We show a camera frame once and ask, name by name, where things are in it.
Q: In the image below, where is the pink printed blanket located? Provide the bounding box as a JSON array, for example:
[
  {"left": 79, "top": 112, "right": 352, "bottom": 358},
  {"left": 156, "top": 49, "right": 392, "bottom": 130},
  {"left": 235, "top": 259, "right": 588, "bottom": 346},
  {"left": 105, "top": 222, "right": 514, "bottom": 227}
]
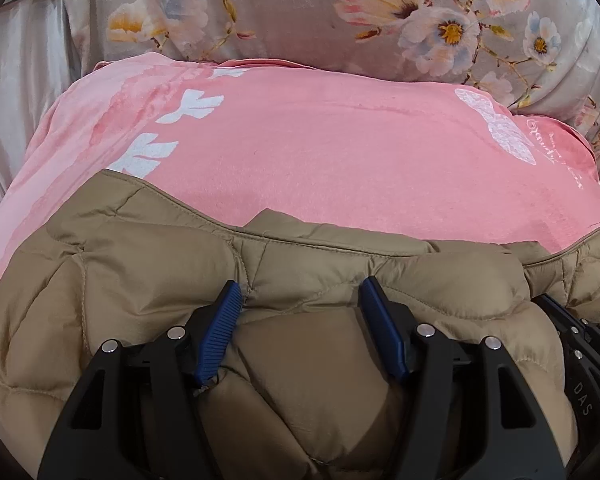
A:
[{"left": 0, "top": 57, "right": 600, "bottom": 311}]

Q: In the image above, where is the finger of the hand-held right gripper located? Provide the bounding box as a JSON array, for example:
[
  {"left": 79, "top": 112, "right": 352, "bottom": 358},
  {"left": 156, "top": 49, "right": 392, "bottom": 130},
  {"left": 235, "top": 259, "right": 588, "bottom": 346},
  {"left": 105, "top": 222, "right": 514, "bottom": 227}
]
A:
[{"left": 534, "top": 293, "right": 600, "bottom": 367}]

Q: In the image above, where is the grey floral bed sheet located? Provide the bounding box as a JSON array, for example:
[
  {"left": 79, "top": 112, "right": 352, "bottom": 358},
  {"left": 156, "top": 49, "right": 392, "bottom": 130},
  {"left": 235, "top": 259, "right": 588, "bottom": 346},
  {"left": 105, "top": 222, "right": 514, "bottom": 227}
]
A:
[{"left": 62, "top": 0, "right": 600, "bottom": 181}]

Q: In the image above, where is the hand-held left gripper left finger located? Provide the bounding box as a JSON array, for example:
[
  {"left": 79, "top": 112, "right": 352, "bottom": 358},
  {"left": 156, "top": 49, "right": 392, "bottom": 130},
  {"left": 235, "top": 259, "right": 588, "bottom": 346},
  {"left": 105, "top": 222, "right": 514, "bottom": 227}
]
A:
[{"left": 37, "top": 280, "right": 242, "bottom": 480}]

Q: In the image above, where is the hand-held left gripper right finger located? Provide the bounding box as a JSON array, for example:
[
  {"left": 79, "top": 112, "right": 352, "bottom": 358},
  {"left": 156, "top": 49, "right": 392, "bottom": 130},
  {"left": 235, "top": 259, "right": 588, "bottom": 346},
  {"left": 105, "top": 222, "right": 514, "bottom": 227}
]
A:
[{"left": 358, "top": 275, "right": 566, "bottom": 480}]

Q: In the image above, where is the white satin curtain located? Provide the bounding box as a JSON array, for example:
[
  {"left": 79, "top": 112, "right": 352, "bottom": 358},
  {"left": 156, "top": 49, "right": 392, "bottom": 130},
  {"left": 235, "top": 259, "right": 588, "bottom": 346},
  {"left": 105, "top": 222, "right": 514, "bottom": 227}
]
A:
[{"left": 0, "top": 0, "right": 101, "bottom": 231}]

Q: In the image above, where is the tan quilted jacket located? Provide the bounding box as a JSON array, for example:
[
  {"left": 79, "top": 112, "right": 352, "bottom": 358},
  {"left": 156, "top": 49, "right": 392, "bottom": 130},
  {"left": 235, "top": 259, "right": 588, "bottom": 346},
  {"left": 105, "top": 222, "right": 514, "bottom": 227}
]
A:
[{"left": 0, "top": 169, "right": 600, "bottom": 480}]

